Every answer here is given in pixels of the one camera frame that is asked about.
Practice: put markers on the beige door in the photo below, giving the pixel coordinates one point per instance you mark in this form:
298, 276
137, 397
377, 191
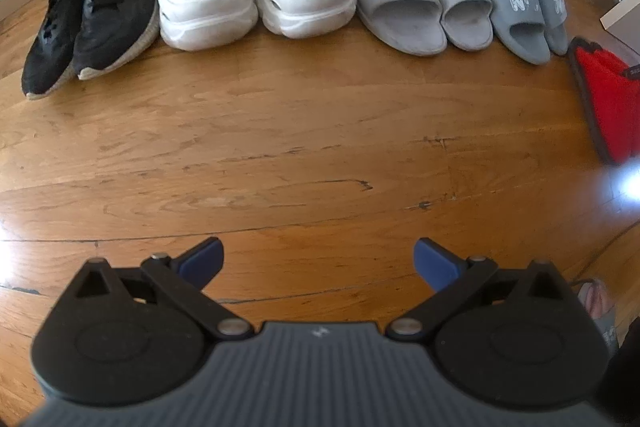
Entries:
625, 14

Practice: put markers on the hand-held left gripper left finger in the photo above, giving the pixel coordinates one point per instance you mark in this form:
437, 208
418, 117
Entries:
205, 257

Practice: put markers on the person's foot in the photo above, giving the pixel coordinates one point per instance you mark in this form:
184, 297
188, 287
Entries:
592, 297

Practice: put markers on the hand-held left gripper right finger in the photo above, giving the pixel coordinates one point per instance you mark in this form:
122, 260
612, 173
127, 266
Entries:
435, 262

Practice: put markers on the red fleece slipper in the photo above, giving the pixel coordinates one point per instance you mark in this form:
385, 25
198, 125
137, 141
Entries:
610, 107

